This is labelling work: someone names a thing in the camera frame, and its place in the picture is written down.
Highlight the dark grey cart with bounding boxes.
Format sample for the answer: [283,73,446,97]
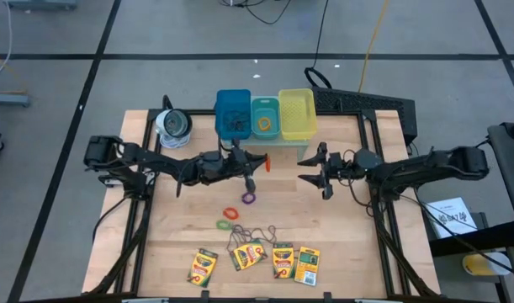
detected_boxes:
[486,120,514,239]

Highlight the small teal plastic bin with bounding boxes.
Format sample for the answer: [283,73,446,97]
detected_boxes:
[251,96,282,141]

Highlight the pale green small shelf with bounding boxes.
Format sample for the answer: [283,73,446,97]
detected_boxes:
[220,135,310,162]

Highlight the yellow Crayola crayon box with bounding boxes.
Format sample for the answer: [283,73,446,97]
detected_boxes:
[229,238,268,272]
[294,246,321,287]
[187,247,219,289]
[272,242,296,279]

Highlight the grey table foot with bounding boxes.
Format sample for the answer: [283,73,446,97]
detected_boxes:
[0,91,32,109]
[3,0,79,12]

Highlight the black lanyard cord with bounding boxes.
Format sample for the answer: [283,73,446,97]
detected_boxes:
[226,223,279,253]
[222,109,250,131]
[221,109,247,132]
[225,111,250,132]

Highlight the white printed paper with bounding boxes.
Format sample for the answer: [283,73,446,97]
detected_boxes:
[424,196,479,240]

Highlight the black perforated panel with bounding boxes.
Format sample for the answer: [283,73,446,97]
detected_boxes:
[310,86,418,146]

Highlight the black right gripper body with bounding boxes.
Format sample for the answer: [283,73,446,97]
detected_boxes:
[317,141,361,201]

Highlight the yellow plastic bin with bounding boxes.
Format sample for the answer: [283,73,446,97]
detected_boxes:
[278,88,318,141]

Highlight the black aluminium table frame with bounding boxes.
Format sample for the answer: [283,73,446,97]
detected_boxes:
[82,108,442,298]

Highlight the blue plastic bin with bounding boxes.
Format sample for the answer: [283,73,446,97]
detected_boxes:
[215,88,252,141]

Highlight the black hanging cable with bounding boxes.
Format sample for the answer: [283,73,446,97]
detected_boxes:
[303,0,334,89]

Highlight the white coiled cable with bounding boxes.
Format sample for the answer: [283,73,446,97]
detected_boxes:
[158,134,191,149]

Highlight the black side shelf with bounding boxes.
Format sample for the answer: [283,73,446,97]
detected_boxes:
[428,212,514,303]

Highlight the white tipped cylinder container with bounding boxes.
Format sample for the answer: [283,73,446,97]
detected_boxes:
[155,108,193,142]

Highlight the yellow hanging cable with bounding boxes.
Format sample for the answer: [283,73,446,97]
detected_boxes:
[357,0,391,93]

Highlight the black floor cable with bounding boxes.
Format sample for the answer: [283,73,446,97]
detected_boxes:
[218,0,294,25]

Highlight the yellow and white bottle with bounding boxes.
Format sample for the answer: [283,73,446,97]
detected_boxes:
[461,251,513,278]

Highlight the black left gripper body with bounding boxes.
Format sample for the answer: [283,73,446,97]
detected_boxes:
[217,144,258,195]

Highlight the white floor cable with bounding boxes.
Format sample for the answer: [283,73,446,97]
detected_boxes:
[0,0,13,85]

